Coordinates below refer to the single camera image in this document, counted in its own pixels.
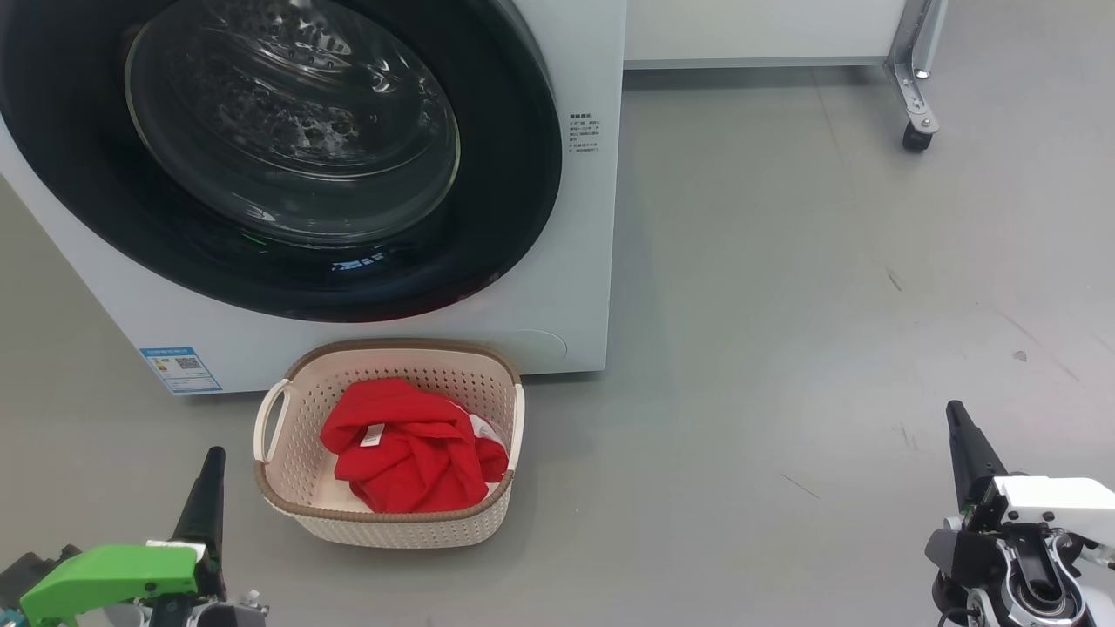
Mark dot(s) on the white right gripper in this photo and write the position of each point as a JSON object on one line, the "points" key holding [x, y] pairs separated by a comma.
{"points": [[1063, 505]]}

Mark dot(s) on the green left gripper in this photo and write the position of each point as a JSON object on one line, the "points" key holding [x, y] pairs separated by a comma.
{"points": [[113, 575]]}

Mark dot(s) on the red and white garment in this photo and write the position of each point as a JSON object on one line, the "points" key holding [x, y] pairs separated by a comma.
{"points": [[409, 461]]}

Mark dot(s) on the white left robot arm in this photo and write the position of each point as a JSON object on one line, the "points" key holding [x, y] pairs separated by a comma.
{"points": [[231, 616]]}

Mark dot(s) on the cream laundry basket brown rim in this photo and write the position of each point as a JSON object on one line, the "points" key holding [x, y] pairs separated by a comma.
{"points": [[296, 453]]}

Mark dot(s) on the white front-load washing machine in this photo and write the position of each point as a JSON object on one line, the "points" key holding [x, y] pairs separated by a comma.
{"points": [[575, 261]]}

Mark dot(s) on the blue energy label sticker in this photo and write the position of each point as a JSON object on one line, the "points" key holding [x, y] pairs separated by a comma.
{"points": [[183, 370]]}

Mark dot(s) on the black caster wheel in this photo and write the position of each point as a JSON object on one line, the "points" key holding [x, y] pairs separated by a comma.
{"points": [[916, 138]]}

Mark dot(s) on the silver metal cart leg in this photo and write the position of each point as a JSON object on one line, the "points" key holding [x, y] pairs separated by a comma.
{"points": [[910, 78]]}

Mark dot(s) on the perforated steel washer drum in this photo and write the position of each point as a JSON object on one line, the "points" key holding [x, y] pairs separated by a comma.
{"points": [[305, 122]]}

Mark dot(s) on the white cart panel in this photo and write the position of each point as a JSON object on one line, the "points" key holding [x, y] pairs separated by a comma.
{"points": [[740, 30]]}

